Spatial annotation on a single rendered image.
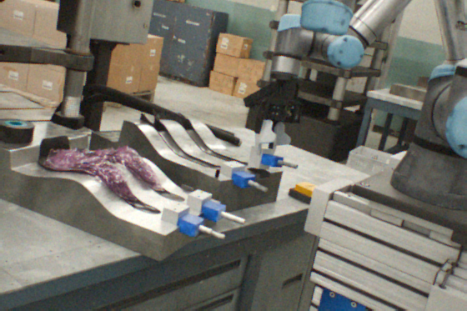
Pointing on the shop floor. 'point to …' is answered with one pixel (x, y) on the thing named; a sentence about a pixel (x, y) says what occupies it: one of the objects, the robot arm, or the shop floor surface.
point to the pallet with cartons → (136, 68)
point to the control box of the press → (112, 18)
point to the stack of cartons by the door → (235, 67)
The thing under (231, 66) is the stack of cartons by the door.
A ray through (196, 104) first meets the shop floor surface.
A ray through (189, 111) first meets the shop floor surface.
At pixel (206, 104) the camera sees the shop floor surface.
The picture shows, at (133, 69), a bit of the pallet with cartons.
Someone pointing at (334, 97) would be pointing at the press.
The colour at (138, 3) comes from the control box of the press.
